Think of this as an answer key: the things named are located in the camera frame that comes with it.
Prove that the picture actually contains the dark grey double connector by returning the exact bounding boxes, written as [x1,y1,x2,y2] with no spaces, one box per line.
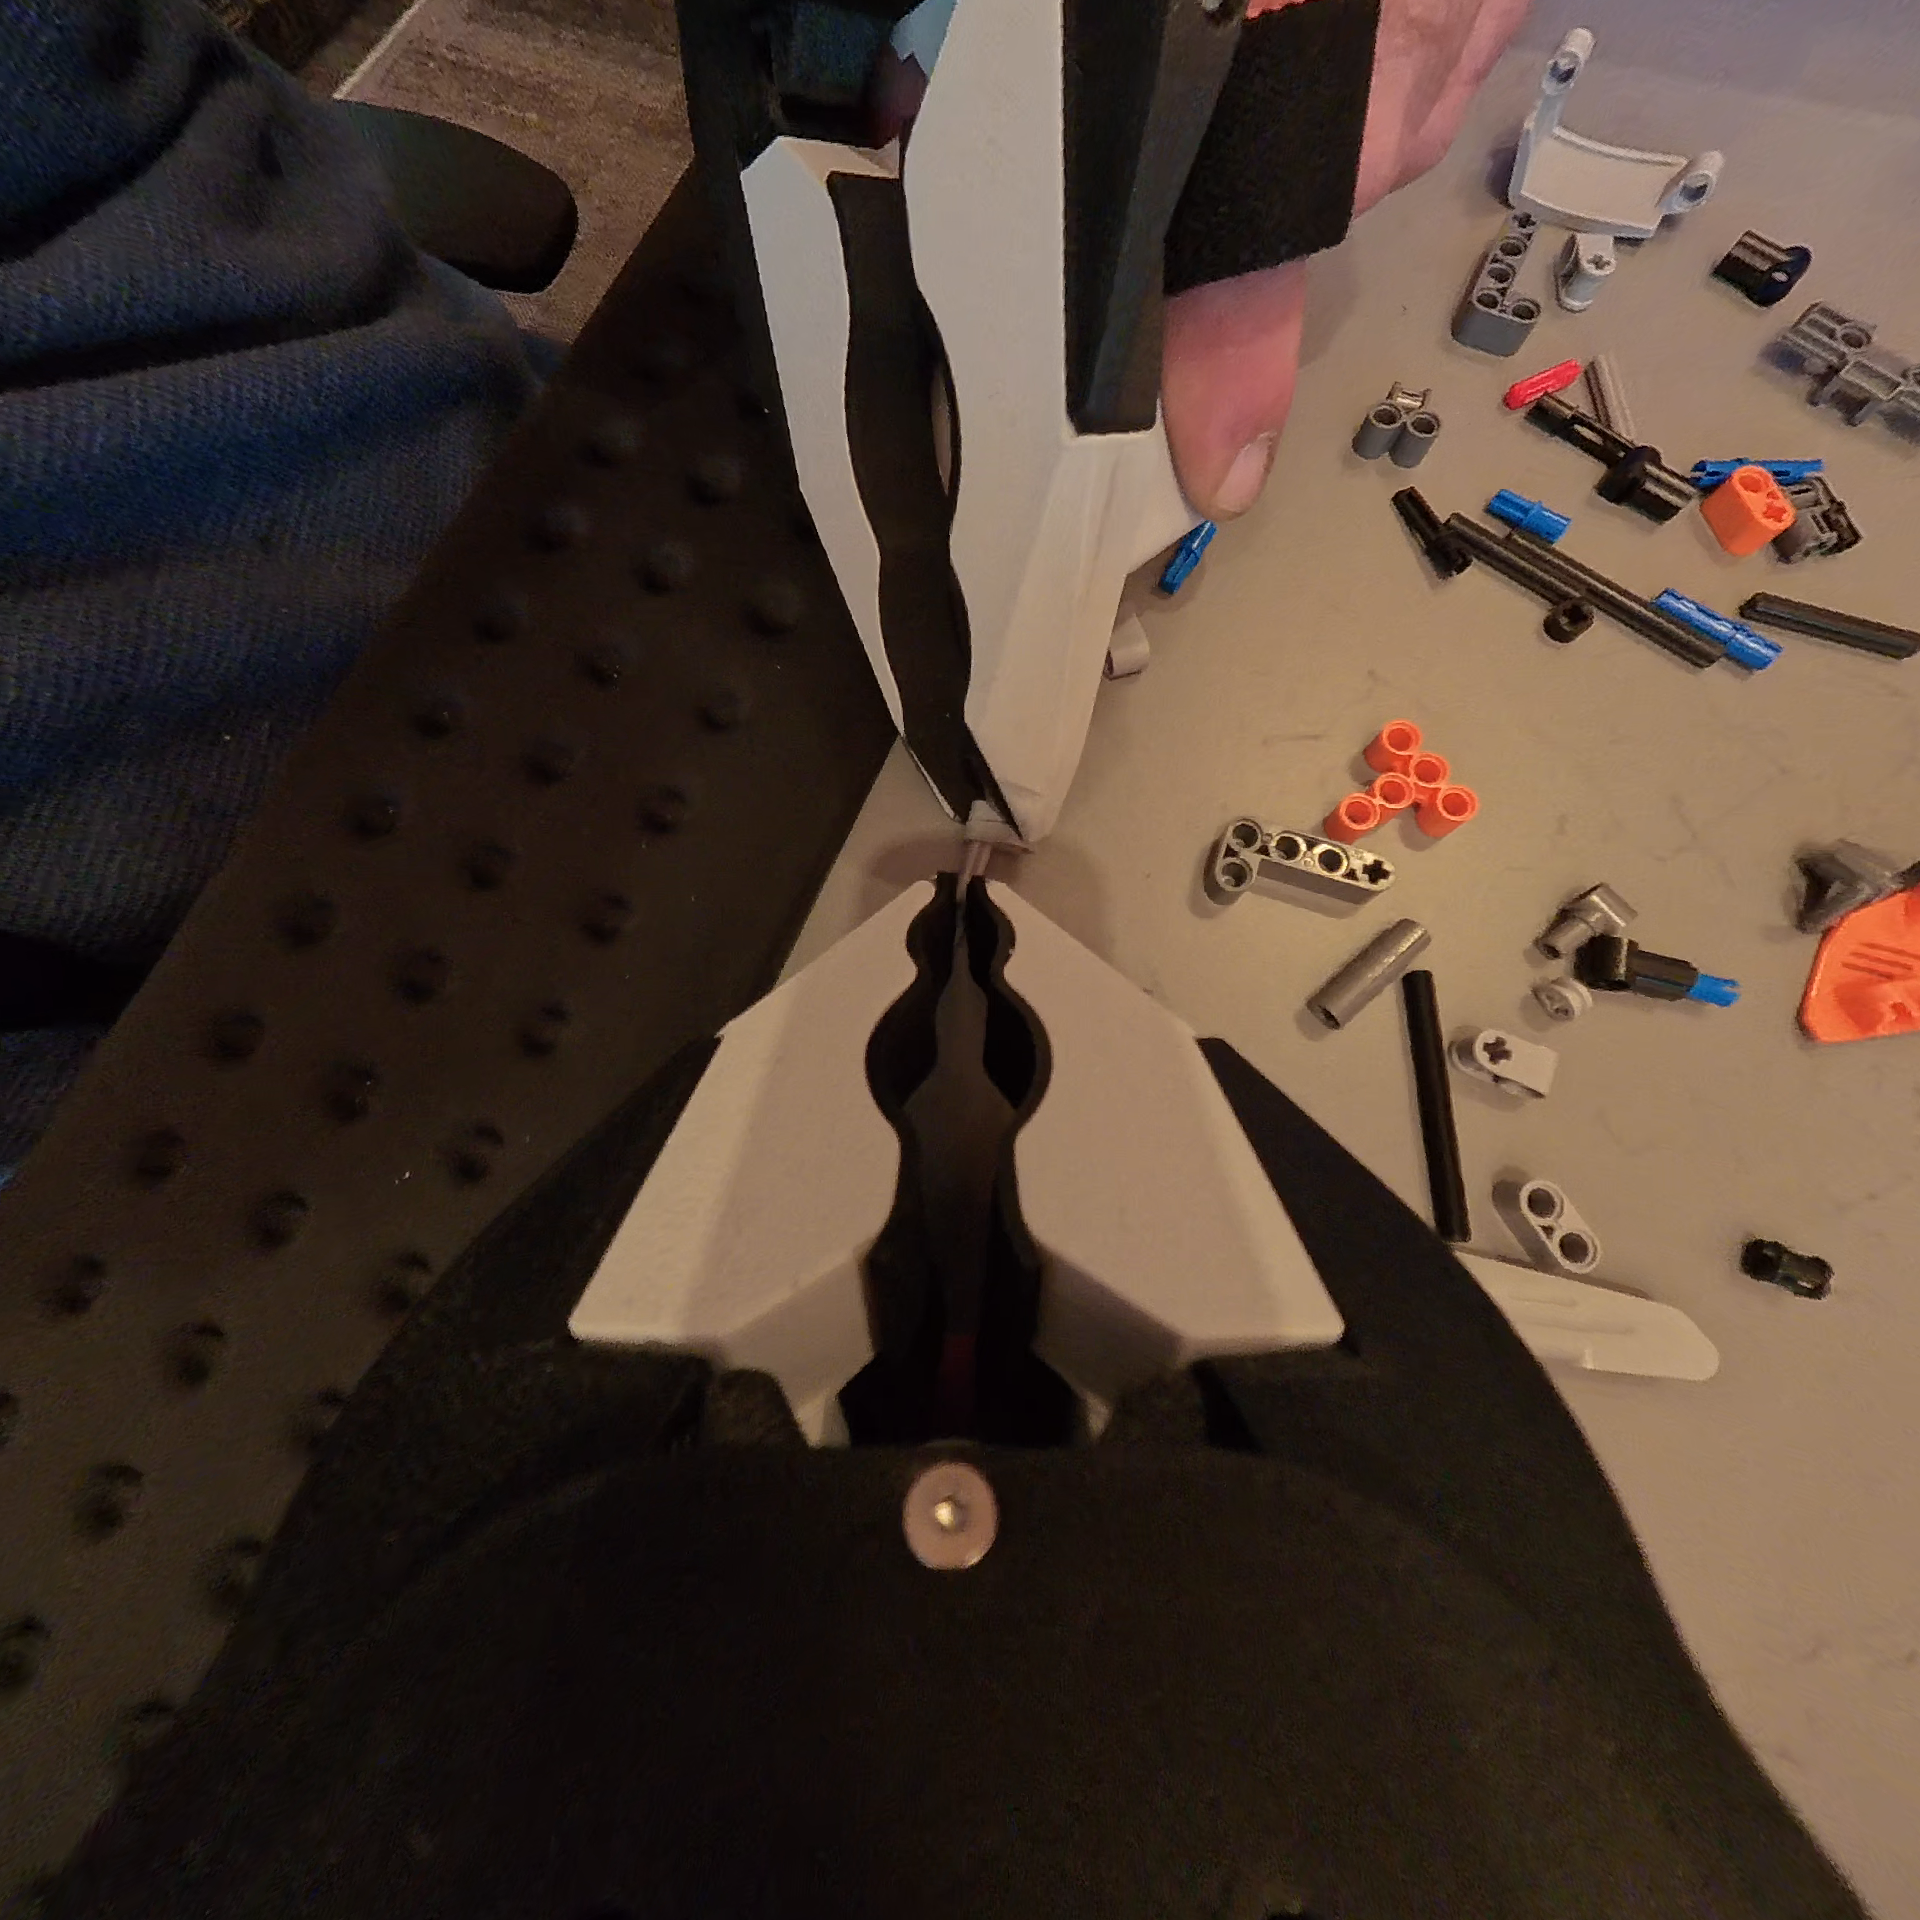
[1354,382,1445,463]

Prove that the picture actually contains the dark grey angled connector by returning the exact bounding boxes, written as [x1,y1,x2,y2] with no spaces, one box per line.
[1793,838,1920,933]

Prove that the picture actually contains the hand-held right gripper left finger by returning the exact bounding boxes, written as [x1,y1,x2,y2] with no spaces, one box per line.
[569,878,963,1443]

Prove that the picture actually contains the grey angled pin connector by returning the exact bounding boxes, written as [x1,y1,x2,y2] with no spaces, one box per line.
[1535,882,1641,961]

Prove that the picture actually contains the black chair armrest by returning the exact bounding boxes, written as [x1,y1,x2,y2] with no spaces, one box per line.
[337,95,579,295]

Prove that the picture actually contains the pile of small technic pieces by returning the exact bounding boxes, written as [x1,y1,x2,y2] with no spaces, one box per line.
[1392,486,1728,670]

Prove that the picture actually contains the person's left hand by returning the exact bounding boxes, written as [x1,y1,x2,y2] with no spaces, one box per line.
[1162,0,1531,519]

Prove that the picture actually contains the orange flat panel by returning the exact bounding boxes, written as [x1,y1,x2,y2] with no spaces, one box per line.
[1796,885,1920,1045]

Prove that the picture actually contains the light grey two-hole connector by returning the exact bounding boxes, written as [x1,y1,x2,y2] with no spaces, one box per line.
[1493,1177,1605,1277]

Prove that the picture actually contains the dark grey pin block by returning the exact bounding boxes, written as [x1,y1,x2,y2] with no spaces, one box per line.
[1770,477,1866,568]

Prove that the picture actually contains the dark grey double cross block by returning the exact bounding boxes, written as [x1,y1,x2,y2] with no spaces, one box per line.
[1776,298,1920,425]

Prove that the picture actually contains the dark grey L-shaped beam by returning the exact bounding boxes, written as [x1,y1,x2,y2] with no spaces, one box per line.
[1204,816,1396,912]

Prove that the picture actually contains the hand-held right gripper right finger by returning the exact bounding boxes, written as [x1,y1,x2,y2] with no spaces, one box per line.
[964,872,1344,1443]

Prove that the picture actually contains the long black axle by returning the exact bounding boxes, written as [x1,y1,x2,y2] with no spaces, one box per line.
[1402,968,1473,1242]

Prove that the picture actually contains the dark grey tube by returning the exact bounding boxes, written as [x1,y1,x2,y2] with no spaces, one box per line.
[1308,918,1432,1032]

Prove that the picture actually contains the black dimpled pad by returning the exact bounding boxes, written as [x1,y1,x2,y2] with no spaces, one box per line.
[0,165,916,1920]

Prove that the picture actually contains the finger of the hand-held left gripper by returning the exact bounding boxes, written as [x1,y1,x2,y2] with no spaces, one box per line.
[744,135,992,817]
[901,0,1210,841]

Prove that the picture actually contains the short black axle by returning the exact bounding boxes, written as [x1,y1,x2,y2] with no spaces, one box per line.
[1740,591,1920,663]

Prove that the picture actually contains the light grey wing panel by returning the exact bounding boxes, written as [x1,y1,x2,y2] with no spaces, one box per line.
[1463,1251,1720,1384]

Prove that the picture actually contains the short dark grey angled beam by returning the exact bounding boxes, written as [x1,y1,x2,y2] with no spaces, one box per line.
[1448,210,1546,355]

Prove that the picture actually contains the light grey curved panel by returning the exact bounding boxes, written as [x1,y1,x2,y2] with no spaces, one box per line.
[1506,29,1728,241]

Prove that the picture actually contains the orange two-hole block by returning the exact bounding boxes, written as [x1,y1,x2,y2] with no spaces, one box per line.
[1698,463,1796,559]

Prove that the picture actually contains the light grey cross connector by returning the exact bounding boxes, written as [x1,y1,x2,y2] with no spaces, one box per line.
[1448,1026,1560,1096]

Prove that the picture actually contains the orange connector cluster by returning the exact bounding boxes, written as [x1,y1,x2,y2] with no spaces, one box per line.
[1324,720,1479,841]

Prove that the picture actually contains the black connector with blue pin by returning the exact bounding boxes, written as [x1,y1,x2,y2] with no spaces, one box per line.
[1575,936,1741,1008]

